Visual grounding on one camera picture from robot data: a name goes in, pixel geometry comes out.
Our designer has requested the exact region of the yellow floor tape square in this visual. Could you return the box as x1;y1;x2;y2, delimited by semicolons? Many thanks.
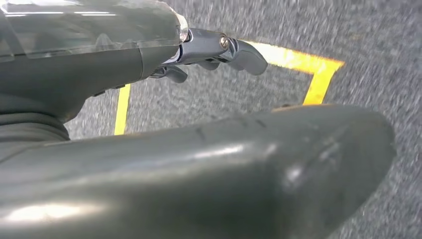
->
113;40;345;136

